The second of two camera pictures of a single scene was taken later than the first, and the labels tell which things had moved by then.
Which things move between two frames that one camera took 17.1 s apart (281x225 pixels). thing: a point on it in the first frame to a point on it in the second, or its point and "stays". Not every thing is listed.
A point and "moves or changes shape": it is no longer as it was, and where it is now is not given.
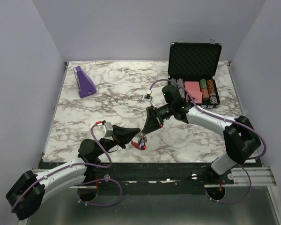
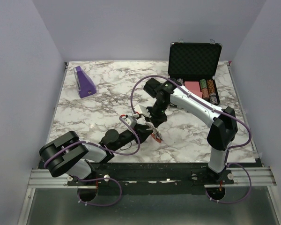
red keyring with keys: (141, 144) moves or changes shape
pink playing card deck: (194, 88) stays
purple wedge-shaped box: (85, 86) stays
